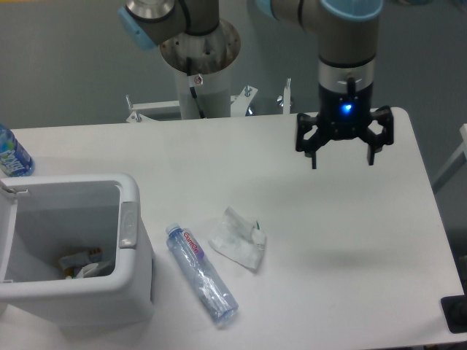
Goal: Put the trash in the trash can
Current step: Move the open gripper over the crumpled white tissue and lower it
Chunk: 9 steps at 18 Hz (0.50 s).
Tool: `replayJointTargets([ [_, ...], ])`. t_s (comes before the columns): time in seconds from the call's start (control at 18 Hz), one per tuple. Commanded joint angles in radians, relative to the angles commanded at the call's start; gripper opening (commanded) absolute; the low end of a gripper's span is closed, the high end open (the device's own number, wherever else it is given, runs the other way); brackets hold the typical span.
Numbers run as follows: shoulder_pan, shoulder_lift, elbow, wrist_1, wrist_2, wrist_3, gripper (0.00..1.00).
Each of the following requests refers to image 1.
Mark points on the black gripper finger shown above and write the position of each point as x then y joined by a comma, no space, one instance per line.
383,116
311,135

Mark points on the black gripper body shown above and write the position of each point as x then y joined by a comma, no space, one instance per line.
343,117

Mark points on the white plastic wrapper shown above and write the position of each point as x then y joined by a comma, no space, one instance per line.
239,239

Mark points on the clear plastic bottle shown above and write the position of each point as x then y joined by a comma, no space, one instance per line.
201,275

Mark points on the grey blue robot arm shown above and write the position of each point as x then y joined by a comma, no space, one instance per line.
347,32

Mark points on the trash inside the can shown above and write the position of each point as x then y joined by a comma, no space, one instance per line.
86,264

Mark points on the white plastic trash can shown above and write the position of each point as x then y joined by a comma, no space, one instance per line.
44,218

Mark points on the black clamp at table edge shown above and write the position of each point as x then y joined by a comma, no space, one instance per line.
454,308

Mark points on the blue labelled water bottle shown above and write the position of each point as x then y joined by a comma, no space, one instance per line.
15,160

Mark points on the white pedestal base frame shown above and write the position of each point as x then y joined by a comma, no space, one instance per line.
239,106

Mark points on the white frame at right edge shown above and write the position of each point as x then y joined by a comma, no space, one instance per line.
453,164

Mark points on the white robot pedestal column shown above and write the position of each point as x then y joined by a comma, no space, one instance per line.
202,68

